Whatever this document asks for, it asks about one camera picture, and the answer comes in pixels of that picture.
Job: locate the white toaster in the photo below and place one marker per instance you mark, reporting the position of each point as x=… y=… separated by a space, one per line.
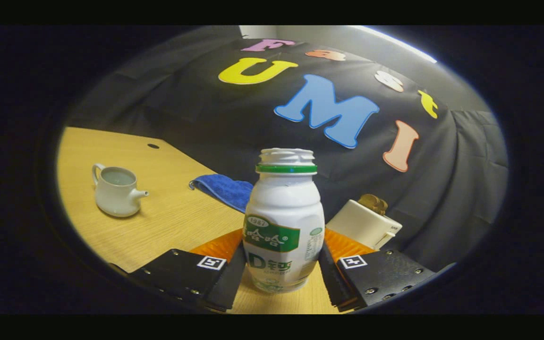
x=359 y=224

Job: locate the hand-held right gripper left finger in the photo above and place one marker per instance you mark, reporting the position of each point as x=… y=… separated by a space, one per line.
x=227 y=283

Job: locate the white water bottle green label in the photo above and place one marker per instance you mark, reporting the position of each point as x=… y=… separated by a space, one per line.
x=284 y=208

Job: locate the blue towel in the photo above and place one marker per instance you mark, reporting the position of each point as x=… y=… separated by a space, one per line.
x=227 y=189

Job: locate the brown bread slice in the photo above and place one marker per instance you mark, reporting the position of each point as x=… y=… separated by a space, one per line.
x=373 y=203

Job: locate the white ceramic teacup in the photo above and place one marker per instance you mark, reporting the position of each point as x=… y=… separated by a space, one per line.
x=116 y=198

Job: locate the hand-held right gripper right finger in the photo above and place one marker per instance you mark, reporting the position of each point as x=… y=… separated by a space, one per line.
x=331 y=278

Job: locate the black backdrop cloth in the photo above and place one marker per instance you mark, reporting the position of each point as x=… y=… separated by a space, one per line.
x=442 y=189

